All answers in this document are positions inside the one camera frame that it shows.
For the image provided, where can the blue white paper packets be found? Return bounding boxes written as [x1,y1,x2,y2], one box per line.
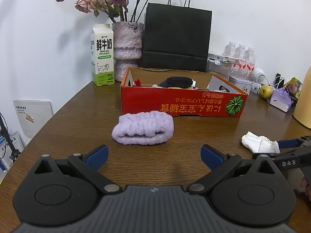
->
[0,131,25,175]

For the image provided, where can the person's right hand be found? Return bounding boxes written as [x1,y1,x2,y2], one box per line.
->
[300,173,311,201]

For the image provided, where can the small white fan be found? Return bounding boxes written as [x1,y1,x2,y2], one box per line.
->
[253,67,266,84]

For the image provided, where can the flat white box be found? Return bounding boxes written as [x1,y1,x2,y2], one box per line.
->
[208,53,238,66]

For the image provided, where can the purple textured vase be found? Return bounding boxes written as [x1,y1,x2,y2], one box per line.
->
[112,21,144,83]

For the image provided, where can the black paper bag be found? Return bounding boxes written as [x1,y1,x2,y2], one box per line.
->
[138,0,213,73]

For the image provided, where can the green yellow snack packet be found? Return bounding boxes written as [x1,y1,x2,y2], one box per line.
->
[285,77,303,100]

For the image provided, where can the white tissue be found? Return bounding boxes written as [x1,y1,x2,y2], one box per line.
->
[241,131,280,154]

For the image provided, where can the green apple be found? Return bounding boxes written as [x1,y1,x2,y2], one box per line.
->
[259,84,273,100]

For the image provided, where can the black sock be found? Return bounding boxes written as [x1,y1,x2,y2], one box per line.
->
[157,76,196,89]

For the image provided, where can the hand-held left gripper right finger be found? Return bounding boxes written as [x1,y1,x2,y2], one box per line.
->
[187,144,278,196]

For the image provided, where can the white flat panel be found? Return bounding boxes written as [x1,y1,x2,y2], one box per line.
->
[13,99,54,139]

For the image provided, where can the pale tin box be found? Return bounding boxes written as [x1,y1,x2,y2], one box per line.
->
[228,76,253,95]

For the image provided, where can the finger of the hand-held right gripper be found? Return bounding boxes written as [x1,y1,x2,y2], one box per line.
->
[278,136,311,150]
[253,146,311,161]

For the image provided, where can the white cable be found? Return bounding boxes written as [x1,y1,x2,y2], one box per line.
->
[264,76,287,89]

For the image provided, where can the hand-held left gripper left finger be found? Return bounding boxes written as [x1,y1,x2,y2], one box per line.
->
[34,144,122,196]

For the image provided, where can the black power adapter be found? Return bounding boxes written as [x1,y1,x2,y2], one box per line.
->
[274,73,284,88]

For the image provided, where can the clear container of nuts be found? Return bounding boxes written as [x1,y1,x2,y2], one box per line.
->
[206,63,231,81]

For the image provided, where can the red cardboard box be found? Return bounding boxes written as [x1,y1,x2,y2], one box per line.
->
[120,67,249,119]

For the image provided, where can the black light stand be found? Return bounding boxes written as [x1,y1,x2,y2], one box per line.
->
[0,112,21,166]

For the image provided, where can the lavender fluffy headband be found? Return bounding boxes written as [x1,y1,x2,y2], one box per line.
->
[111,110,174,146]

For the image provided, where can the purple gift bag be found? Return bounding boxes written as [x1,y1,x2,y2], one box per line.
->
[269,87,292,113]

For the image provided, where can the white green milk carton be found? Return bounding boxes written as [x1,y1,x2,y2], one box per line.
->
[90,24,115,87]

